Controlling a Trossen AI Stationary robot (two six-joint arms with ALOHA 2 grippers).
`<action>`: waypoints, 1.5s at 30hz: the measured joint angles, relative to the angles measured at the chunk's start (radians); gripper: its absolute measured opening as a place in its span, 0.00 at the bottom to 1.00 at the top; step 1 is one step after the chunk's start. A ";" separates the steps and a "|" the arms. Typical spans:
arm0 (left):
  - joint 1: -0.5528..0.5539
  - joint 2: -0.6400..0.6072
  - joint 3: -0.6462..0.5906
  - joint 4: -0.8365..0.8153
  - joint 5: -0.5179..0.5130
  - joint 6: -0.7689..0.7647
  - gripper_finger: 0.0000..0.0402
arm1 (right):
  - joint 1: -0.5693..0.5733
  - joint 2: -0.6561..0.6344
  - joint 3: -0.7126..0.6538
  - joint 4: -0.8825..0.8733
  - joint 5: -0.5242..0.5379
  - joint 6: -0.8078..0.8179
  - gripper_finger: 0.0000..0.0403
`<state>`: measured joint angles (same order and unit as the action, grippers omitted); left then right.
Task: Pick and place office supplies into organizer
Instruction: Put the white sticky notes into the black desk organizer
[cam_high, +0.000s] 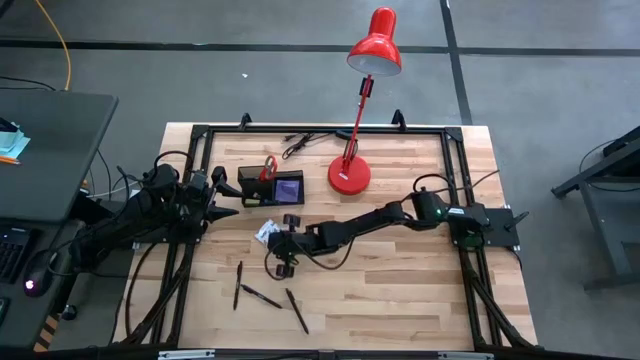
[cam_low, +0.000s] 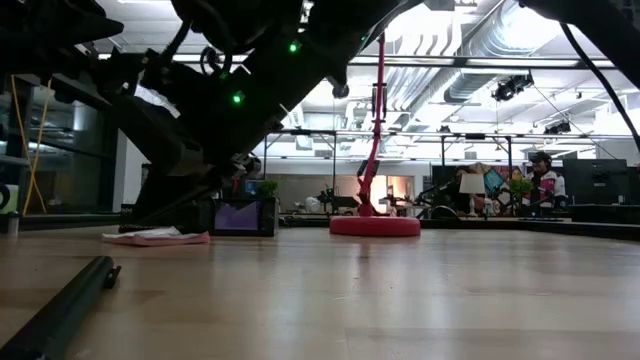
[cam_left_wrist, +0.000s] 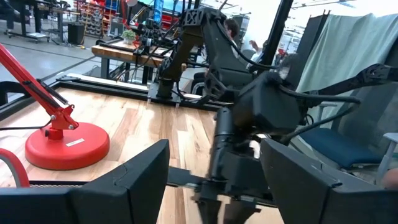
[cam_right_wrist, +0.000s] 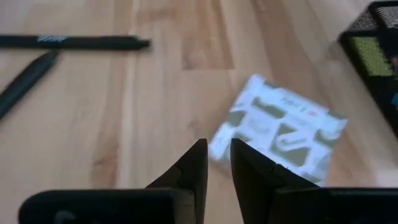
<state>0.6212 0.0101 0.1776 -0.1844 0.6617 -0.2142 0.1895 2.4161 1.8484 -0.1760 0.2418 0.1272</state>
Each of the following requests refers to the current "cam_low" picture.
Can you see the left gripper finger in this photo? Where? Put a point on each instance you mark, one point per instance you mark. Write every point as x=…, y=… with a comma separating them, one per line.
x=207, y=210
x=170, y=192

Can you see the patterned square note pad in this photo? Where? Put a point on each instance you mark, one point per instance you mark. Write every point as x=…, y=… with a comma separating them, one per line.
x=155, y=237

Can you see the black pen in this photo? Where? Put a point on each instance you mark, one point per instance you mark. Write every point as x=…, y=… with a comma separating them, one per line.
x=65, y=300

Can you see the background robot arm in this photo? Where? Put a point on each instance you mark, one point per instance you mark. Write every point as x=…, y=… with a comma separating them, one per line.
x=340, y=201

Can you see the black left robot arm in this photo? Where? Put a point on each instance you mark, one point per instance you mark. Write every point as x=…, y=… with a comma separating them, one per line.
x=300, y=65

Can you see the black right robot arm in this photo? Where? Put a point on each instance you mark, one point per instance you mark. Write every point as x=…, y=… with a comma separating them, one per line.
x=600, y=30

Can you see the black mesh desk organizer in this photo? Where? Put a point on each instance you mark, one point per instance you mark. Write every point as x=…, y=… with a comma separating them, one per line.
x=267, y=215

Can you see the green potted plant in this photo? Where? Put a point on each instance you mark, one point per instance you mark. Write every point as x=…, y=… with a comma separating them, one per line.
x=267, y=189
x=521, y=188

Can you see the pale green object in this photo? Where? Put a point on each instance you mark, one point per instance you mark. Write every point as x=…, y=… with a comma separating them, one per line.
x=9, y=200

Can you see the red desk lamp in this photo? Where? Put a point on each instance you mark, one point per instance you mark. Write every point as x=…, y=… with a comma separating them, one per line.
x=375, y=226

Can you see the white table lamp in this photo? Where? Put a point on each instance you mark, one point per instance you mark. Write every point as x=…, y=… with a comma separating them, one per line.
x=472, y=184

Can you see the black ceiling spotlight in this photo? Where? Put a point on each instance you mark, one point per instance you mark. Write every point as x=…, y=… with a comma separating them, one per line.
x=510, y=87
x=557, y=128

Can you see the black monitor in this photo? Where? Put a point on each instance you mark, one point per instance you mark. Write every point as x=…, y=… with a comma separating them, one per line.
x=595, y=180

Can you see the round black hanging camera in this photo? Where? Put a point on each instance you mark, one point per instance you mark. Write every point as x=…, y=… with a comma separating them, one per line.
x=341, y=91

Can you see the small grey post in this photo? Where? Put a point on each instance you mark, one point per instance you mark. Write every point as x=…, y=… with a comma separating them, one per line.
x=13, y=225

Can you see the colourful wall artwork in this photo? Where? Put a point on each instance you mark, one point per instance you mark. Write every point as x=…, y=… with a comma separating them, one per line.
x=500, y=181

